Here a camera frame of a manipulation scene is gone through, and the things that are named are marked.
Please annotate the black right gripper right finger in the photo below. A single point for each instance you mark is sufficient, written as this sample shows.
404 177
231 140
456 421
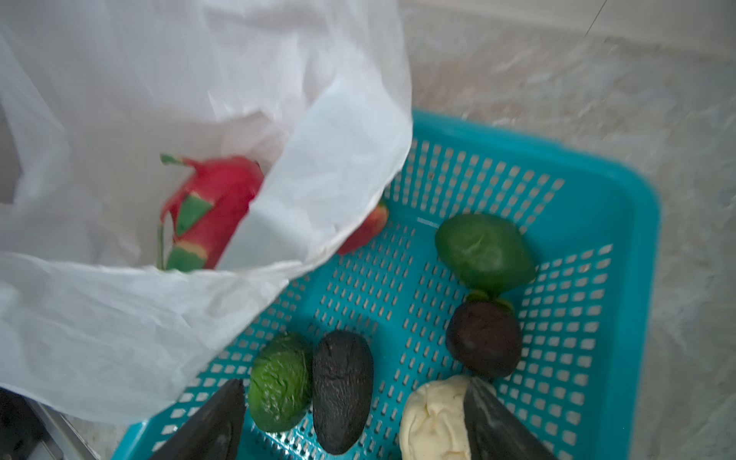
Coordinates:
494 433

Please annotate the white plastic bag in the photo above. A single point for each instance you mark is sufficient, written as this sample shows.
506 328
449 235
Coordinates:
318 93

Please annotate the dark green round fruit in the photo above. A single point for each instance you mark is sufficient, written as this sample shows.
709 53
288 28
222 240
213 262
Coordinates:
280 388

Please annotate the dark avocado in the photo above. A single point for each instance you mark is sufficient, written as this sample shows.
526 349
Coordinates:
342 390

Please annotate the pink dragon fruit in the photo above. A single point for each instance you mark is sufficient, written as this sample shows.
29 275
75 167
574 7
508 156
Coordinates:
198 221

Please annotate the smooth green mango fruit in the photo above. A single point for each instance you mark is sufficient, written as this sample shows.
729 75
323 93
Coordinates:
485 252

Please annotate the dark purple mangosteen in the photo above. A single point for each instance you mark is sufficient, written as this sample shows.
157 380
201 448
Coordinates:
485 336

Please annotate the cream custard apple fruit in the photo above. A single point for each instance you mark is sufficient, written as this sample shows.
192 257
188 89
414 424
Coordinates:
433 421

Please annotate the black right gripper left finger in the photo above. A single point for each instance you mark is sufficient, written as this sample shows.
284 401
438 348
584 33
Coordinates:
214 432

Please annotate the teal plastic basket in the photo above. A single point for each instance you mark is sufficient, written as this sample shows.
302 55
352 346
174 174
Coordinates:
565 241

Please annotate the red fruit piece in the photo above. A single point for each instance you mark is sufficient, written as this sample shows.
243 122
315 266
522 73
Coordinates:
369 229

